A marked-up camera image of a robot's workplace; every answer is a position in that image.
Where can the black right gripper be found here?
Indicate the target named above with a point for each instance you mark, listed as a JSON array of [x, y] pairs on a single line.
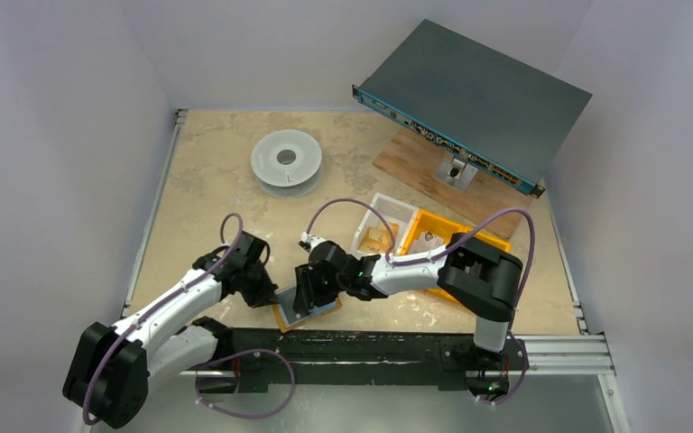
[[309, 281]]

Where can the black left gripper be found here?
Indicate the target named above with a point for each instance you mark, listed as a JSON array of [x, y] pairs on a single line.
[[265, 295]]

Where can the yellow leather card holder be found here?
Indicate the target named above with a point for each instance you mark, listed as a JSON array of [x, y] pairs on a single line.
[[287, 319]]

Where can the gold credit cards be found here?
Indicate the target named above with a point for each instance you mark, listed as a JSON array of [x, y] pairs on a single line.
[[379, 240]]

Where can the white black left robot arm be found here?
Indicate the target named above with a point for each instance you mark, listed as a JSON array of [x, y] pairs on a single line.
[[114, 367]]

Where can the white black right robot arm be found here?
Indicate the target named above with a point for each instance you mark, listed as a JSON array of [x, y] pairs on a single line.
[[482, 278]]

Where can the white card in bin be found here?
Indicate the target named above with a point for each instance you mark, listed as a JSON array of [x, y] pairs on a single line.
[[426, 241]]

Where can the white filament spool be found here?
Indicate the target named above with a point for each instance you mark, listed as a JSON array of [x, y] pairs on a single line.
[[287, 163]]

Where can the yellow plastic bin right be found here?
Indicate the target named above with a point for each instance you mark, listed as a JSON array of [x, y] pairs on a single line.
[[496, 242]]

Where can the yellow plastic bin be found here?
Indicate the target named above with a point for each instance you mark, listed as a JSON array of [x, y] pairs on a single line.
[[423, 221], [496, 242]]

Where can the yellow plastic bin middle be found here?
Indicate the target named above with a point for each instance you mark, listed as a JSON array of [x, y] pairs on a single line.
[[423, 221]]

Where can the brown wooden board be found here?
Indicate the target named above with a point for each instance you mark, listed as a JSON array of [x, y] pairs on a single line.
[[415, 162]]

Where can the grey metal stand bracket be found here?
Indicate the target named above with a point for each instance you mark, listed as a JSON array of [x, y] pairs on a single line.
[[456, 172]]

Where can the aluminium frame rail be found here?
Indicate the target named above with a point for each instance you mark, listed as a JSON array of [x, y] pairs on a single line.
[[176, 125]]

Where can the blue grey network switch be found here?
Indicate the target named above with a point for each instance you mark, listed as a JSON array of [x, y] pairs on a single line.
[[491, 111]]

